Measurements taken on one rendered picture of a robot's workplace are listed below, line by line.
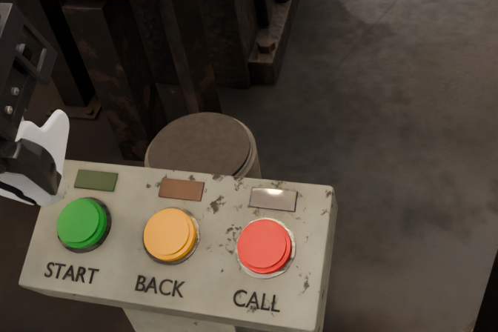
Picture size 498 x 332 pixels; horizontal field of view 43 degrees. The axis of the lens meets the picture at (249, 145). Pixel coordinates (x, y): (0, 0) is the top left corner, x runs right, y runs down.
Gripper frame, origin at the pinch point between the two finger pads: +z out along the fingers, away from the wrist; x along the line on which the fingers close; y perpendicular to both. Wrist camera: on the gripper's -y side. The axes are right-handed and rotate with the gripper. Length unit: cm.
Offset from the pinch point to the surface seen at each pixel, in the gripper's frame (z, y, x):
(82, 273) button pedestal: 6.6, -3.7, -1.0
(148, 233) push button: 5.6, -0.1, -6.1
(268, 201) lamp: 6.5, 3.7, -14.7
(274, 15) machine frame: 91, 76, 10
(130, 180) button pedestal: 6.7, 4.2, -3.0
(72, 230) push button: 5.6, -0.7, 0.3
